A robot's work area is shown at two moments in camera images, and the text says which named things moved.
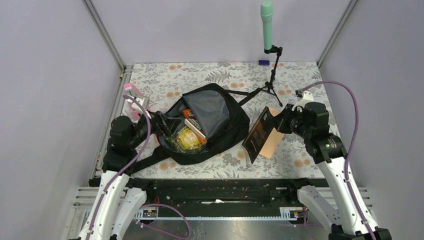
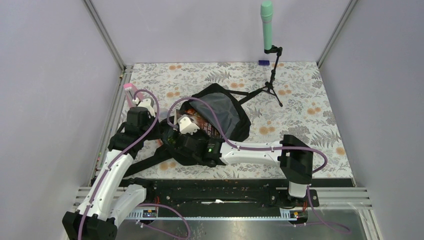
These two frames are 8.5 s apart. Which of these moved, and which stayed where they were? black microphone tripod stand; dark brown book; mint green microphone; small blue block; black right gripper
Moved: black right gripper; dark brown book
Stayed: black microphone tripod stand; mint green microphone; small blue block
